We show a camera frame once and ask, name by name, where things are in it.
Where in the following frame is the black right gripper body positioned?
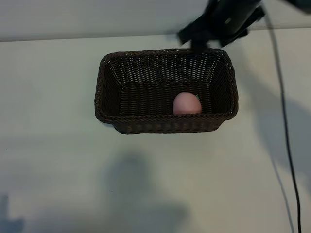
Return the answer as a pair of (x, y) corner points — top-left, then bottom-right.
(191, 0), (262, 42)

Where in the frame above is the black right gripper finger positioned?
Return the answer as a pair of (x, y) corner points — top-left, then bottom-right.
(191, 36), (212, 55)
(178, 23), (195, 46)

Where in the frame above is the pink peach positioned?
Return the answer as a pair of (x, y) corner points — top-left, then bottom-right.
(173, 92), (203, 115)

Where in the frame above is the dark brown wicker basket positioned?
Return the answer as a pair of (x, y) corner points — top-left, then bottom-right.
(94, 48), (239, 135)

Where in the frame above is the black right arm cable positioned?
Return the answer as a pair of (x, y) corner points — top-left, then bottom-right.
(263, 9), (303, 233)

